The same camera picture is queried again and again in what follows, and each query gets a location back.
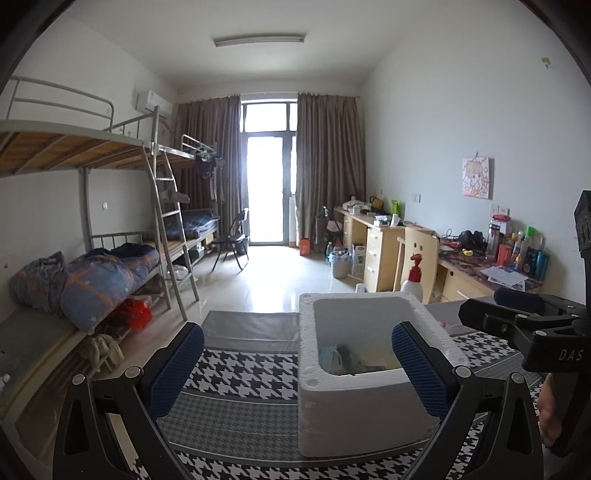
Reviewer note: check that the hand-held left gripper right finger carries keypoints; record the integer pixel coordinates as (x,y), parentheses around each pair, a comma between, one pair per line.
(418,369)

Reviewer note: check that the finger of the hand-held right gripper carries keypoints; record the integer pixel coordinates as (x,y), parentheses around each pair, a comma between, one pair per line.
(489,318)
(519,301)

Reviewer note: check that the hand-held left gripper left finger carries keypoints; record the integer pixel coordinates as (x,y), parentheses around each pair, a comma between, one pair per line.
(178,369)

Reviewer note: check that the gray sock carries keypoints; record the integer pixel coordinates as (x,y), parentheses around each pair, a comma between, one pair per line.
(351,360)

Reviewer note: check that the white foam box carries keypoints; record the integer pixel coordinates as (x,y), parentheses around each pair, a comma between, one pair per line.
(351,415)

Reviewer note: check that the blue face mask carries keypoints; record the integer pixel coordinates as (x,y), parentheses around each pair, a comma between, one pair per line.
(330,362)

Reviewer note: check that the person's right hand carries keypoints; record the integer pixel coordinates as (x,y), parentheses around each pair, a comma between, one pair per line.
(549,406)

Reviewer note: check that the printed papers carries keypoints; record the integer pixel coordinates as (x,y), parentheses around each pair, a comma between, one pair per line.
(503,277)

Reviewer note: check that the group of bottles on desk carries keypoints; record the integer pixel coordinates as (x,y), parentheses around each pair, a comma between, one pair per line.
(521,254)

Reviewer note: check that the houndstooth tablecloth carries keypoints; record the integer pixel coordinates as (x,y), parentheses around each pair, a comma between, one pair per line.
(240,369)

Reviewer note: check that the red plastic bag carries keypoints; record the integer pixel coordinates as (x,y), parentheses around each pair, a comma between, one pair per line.
(134,314)

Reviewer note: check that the beige crumpled cloth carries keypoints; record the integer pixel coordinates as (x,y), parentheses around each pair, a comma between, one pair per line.
(104,350)

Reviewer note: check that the black headphones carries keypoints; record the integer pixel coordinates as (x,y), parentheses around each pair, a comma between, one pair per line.
(471,239)

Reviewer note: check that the white pump bottle red cap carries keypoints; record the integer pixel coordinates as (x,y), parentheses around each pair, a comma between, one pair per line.
(415,286)

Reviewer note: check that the wooden chair smiley backrest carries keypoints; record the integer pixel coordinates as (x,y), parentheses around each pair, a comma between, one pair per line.
(422,242)

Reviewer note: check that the blue patterned quilt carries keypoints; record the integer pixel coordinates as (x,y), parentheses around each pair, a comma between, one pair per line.
(106,281)

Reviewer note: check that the wooden desk with drawers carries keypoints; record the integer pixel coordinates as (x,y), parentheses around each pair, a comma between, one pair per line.
(378,254)

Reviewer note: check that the white carton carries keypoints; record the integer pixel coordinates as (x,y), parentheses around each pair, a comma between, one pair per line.
(358,261)

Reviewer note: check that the bin with bottles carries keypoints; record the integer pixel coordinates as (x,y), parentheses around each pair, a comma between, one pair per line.
(340,265)

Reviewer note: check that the black folding chair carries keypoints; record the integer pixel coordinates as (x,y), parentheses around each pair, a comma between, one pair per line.
(231,242)

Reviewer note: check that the green packet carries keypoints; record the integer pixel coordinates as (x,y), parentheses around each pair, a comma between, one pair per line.
(395,207)

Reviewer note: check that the dark blue bedding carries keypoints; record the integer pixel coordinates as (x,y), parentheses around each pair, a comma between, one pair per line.
(194,224)

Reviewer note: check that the gray mattress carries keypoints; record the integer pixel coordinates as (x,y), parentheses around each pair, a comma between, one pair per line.
(32,337)

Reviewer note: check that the metal bed ladder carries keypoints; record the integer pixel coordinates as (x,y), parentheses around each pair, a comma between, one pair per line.
(168,217)

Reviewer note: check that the dark folded quilt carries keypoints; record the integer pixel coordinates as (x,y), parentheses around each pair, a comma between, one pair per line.
(39,281)

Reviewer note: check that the orange bag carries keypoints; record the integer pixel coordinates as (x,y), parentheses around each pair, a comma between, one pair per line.
(304,247)

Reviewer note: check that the hanging dark clothes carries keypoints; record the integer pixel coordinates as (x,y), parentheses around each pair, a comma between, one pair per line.
(207,173)

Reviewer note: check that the glass balcony door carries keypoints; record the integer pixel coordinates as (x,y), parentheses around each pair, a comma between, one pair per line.
(268,184)

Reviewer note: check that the brown curtain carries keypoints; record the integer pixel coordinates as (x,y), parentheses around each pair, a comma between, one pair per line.
(330,161)
(207,161)

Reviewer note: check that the metal bunk bed with clothes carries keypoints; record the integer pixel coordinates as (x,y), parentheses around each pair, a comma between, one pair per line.
(194,147)

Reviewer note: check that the metal bunk bed wooden slats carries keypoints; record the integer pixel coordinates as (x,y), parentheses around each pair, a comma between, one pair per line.
(69,147)

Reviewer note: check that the white air conditioner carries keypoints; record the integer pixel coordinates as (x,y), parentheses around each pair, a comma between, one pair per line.
(154,102)

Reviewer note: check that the ceiling tube light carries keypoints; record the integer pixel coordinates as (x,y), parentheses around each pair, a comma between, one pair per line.
(258,39)

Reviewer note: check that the white red wall holder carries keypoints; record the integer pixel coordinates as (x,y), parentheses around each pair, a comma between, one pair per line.
(501,214)

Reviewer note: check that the cartoon wall picture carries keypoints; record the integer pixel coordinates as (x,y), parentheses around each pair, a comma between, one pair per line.
(478,177)

